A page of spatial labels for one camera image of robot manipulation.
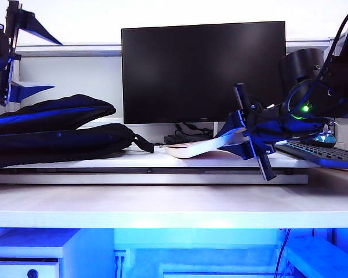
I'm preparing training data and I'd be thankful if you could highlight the white desk riser board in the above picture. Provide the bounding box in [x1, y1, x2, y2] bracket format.
[0, 143, 320, 186]

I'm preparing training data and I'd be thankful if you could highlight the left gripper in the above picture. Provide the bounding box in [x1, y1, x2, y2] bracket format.
[0, 0, 64, 107]

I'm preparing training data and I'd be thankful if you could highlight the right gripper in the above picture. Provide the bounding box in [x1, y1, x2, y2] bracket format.
[215, 83, 325, 182]

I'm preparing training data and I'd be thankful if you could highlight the white box under desk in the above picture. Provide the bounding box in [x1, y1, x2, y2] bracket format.
[285, 236, 348, 278]

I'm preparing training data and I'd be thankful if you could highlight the blue black computer mouse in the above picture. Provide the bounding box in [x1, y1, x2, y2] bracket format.
[311, 130, 337, 148]

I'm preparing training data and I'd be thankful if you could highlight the black computer monitor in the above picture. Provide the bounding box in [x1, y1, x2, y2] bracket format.
[121, 20, 288, 145]

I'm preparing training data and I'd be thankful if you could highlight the black monitor cable bundle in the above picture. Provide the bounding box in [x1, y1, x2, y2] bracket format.
[175, 123, 214, 137]

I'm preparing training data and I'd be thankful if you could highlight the white drawer cabinet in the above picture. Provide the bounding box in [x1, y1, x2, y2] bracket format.
[0, 228, 115, 278]

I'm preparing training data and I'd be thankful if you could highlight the black blue backpack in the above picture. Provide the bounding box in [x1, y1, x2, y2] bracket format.
[0, 93, 156, 174]

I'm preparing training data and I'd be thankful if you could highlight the thick white paperback book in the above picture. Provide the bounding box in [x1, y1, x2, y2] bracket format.
[164, 133, 252, 160]

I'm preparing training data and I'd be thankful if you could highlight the black power adapter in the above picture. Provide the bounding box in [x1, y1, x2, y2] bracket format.
[164, 134, 214, 145]

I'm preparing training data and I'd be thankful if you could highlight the black hanging cable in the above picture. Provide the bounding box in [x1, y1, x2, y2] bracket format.
[274, 229, 291, 278]

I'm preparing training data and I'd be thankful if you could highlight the white power strip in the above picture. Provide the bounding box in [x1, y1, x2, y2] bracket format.
[113, 250, 128, 278]

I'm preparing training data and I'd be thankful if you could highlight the black blue keyboard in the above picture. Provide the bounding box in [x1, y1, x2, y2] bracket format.
[275, 138, 348, 171]

